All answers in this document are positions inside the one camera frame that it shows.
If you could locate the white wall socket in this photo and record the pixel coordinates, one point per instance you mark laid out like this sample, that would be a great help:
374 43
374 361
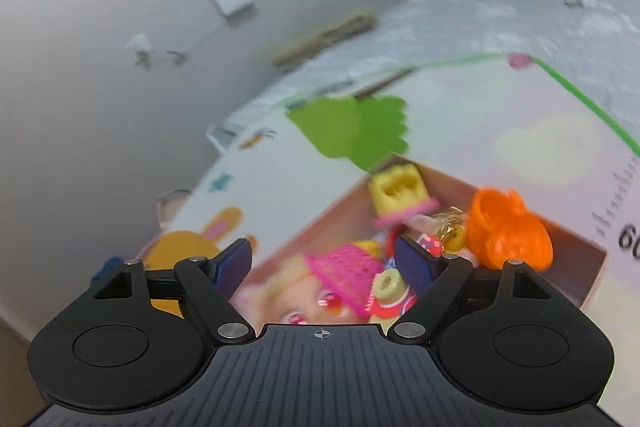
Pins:
141 46

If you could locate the grey quilted mat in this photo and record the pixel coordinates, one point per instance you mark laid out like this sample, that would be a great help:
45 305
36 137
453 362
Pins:
593 44

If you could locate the pink cardboard box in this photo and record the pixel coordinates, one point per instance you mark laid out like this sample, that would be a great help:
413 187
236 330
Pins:
575 256

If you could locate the orange plastic toy cup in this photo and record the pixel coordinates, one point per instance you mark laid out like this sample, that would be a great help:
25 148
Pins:
500 227

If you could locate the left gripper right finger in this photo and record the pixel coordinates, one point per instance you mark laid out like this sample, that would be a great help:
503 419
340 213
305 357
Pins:
437 282

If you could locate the blue cloth bundle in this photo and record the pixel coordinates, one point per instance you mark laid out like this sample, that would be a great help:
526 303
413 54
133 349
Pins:
110 268

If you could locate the yellow toy camera keychain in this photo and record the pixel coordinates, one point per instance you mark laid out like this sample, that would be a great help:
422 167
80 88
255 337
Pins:
391 294

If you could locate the pink plush doll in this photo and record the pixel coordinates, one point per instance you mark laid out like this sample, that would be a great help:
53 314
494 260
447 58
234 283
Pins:
293 294

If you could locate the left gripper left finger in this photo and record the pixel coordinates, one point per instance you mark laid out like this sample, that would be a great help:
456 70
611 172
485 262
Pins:
206 288

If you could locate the yellow pudding toy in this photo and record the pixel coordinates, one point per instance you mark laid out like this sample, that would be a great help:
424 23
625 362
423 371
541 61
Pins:
399 193

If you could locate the folded tan towel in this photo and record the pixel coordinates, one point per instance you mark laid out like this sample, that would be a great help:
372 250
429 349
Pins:
309 47

